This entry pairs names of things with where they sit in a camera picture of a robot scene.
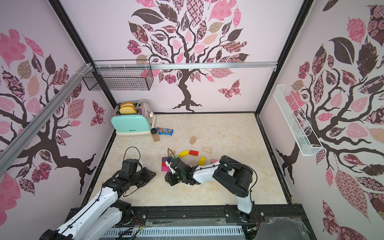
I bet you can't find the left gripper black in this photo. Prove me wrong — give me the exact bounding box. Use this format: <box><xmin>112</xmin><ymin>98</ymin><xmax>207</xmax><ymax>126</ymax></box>
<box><xmin>128</xmin><ymin>167</ymin><xmax>156</xmax><ymax>189</ymax></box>

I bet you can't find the magenta block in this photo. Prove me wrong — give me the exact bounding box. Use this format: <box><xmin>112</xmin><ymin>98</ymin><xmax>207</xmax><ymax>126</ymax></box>
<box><xmin>161</xmin><ymin>166</ymin><xmax>170</xmax><ymax>172</ymax></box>

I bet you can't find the yellow block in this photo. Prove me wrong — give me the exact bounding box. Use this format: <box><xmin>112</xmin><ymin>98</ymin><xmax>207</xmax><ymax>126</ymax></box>
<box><xmin>198</xmin><ymin>157</ymin><xmax>206</xmax><ymax>166</ymax></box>
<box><xmin>179</xmin><ymin>150</ymin><xmax>189</xmax><ymax>158</ymax></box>

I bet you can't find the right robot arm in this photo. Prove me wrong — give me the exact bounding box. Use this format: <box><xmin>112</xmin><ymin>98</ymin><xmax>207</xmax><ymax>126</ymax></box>
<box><xmin>165</xmin><ymin>156</ymin><xmax>255</xmax><ymax>223</ymax></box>

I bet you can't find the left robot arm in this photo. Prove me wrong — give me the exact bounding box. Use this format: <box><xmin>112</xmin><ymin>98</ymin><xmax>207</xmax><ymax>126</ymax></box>
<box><xmin>40</xmin><ymin>168</ymin><xmax>156</xmax><ymax>240</ymax></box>

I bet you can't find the blue candy bag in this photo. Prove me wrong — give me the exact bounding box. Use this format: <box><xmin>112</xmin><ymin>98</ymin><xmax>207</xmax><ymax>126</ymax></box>
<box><xmin>157</xmin><ymin>128</ymin><xmax>174</xmax><ymax>136</ymax></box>

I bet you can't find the beige rectangular block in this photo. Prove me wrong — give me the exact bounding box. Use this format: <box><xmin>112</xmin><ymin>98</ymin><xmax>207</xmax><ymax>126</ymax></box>
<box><xmin>203</xmin><ymin>147</ymin><xmax>213</xmax><ymax>153</ymax></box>

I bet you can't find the mint green toaster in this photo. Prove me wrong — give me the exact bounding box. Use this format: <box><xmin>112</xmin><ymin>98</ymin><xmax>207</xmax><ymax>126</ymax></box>
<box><xmin>111</xmin><ymin>100</ymin><xmax>156</xmax><ymax>136</ymax></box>

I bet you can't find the yellow toast front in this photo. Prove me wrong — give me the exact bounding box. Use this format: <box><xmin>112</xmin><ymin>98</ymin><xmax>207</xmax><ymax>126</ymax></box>
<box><xmin>119</xmin><ymin>106</ymin><xmax>137</xmax><ymax>115</ymax></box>

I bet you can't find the yellow toast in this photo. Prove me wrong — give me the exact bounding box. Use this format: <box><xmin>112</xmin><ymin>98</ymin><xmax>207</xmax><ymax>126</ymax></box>
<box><xmin>120</xmin><ymin>103</ymin><xmax>135</xmax><ymax>108</ymax></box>
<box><xmin>119</xmin><ymin>106</ymin><xmax>137</xmax><ymax>115</ymax></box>

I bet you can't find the yellow toast back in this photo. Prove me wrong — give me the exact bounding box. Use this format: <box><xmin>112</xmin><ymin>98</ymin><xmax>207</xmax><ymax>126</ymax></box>
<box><xmin>120</xmin><ymin>103</ymin><xmax>135</xmax><ymax>108</ymax></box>

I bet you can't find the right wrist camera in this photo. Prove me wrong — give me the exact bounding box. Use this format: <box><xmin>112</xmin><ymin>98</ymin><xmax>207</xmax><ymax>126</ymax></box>
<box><xmin>166</xmin><ymin>158</ymin><xmax>175</xmax><ymax>174</ymax></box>

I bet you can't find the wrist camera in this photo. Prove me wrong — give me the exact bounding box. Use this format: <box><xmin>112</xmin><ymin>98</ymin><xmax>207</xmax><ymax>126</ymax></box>
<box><xmin>166</xmin><ymin>158</ymin><xmax>175</xmax><ymax>174</ymax></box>
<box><xmin>121</xmin><ymin>159</ymin><xmax>142</xmax><ymax>175</ymax></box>

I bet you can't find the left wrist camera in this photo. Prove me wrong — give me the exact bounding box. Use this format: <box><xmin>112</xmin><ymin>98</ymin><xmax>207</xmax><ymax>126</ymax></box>
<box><xmin>121</xmin><ymin>159</ymin><xmax>142</xmax><ymax>175</ymax></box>

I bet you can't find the white slotted cable duct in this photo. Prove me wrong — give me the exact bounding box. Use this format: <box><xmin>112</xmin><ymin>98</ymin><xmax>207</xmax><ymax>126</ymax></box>
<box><xmin>102</xmin><ymin>226</ymin><xmax>244</xmax><ymax>240</ymax></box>

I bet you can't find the black wire basket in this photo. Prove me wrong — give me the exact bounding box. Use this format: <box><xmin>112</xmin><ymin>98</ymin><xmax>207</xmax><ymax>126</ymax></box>
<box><xmin>83</xmin><ymin>60</ymin><xmax>154</xmax><ymax>91</ymax></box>

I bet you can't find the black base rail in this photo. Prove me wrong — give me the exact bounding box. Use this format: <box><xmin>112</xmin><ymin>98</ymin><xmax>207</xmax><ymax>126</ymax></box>
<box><xmin>56</xmin><ymin>203</ymin><xmax>316</xmax><ymax>240</ymax></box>

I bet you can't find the white wire shelf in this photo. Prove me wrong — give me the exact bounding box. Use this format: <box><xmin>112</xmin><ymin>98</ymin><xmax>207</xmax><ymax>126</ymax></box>
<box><xmin>273</xmin><ymin>85</ymin><xmax>324</xmax><ymax>156</ymax></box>

